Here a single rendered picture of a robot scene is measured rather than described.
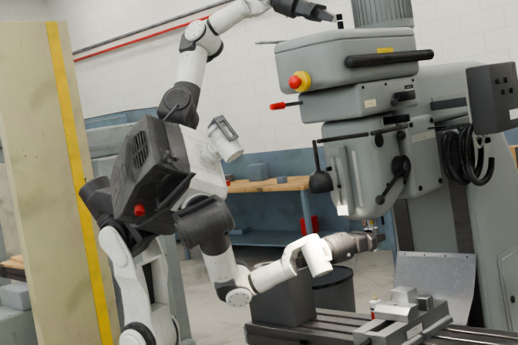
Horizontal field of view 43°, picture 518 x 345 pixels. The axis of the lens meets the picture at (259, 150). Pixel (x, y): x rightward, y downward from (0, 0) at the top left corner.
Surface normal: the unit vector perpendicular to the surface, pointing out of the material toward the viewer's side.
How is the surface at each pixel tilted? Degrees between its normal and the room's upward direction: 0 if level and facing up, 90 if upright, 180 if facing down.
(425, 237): 90
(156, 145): 60
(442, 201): 90
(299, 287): 90
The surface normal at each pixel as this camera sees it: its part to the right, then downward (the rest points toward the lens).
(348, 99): -0.69, 0.15
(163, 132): 0.63, -0.61
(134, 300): -0.51, 0.13
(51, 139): 0.71, -0.07
